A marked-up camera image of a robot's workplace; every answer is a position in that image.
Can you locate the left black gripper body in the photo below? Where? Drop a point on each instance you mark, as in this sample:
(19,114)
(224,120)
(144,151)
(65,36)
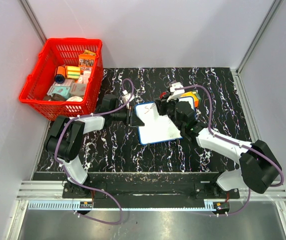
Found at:
(129,113)

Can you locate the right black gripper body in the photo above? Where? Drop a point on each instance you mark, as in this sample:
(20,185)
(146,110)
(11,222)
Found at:
(168,108)

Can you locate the white blue-framed whiteboard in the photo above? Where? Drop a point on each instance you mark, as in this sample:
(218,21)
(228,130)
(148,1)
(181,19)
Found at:
(157,128)

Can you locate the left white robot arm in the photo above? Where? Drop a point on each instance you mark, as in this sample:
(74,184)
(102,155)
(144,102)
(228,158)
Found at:
(65,137)

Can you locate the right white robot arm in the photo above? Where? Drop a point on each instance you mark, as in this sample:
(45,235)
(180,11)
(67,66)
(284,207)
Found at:
(258,167)

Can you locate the orange juice carton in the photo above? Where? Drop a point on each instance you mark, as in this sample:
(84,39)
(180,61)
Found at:
(196,97)

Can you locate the white round container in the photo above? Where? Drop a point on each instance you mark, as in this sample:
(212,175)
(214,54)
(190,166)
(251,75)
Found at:
(75,99)

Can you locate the brown pink box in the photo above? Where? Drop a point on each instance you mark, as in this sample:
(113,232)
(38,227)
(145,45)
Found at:
(78,89)

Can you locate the teal box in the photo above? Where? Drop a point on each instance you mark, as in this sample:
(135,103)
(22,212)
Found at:
(63,91)

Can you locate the orange snack box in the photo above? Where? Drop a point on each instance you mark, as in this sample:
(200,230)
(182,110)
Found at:
(86,60)

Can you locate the yellow striped box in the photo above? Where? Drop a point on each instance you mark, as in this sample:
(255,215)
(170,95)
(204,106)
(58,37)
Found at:
(73,72)

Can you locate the red plastic shopping basket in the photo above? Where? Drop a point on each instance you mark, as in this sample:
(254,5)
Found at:
(57,52)

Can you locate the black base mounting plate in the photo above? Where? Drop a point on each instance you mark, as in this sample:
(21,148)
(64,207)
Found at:
(140,194)

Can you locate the blue orange can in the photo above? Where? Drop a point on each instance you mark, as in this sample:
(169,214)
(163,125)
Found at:
(60,74)

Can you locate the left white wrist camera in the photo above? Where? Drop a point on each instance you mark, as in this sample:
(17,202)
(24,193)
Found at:
(127,96)

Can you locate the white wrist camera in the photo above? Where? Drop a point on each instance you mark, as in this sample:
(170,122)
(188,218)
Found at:
(176,91)
(127,96)

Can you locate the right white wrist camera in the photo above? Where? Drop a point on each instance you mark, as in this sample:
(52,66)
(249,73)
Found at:
(176,91)

